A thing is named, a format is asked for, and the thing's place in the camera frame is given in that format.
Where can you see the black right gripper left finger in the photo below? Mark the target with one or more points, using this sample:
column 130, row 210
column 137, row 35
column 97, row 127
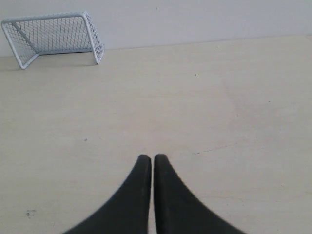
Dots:
column 127, row 210

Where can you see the light blue miniature soccer goal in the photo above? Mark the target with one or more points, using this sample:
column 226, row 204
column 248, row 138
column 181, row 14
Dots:
column 31, row 37

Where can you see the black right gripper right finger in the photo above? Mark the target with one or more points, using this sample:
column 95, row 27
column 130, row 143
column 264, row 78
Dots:
column 177, row 210

